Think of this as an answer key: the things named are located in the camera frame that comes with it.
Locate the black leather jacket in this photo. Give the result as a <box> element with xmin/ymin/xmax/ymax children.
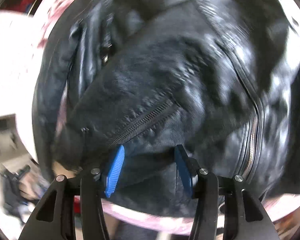
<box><xmin>32</xmin><ymin>0</ymin><xmax>300</xmax><ymax>217</ymax></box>

